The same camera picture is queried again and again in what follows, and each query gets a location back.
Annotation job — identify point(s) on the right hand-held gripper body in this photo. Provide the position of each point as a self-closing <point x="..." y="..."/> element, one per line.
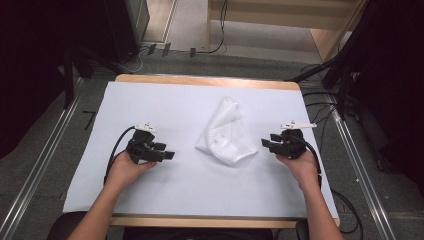
<point x="291" y="145"/>

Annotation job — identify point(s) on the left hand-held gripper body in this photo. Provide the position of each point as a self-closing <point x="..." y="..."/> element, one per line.
<point x="141" y="146"/>

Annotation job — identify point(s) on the white mesh laundry bag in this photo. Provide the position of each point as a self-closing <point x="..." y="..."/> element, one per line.
<point x="226" y="136"/>

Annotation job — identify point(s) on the person's right hand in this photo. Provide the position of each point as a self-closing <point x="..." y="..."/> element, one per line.
<point x="305" y="168"/>

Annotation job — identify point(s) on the person's left hand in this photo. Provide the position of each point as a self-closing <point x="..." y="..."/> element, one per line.
<point x="125" y="168"/>

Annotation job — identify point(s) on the white table sheet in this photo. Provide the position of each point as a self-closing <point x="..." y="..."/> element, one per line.
<point x="186" y="186"/>

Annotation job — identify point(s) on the wooden table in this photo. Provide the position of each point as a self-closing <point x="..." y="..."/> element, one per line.
<point x="206" y="81"/>

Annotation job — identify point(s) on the black metal stand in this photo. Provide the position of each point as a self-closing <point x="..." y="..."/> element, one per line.
<point x="340" y="76"/>

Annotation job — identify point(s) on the person's dark clothing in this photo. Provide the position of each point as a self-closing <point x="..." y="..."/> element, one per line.
<point x="65" y="226"/>

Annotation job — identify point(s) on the black cabinet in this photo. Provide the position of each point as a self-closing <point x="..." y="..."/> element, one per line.
<point x="128" y="26"/>

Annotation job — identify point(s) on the black curtain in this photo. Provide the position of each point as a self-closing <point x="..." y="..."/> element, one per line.
<point x="26" y="66"/>

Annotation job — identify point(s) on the metal floor rail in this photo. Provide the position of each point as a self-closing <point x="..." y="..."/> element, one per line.
<point x="43" y="156"/>
<point x="363" y="173"/>

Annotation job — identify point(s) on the light wooden furniture frame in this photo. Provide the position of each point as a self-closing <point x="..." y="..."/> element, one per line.
<point x="320" y="20"/>

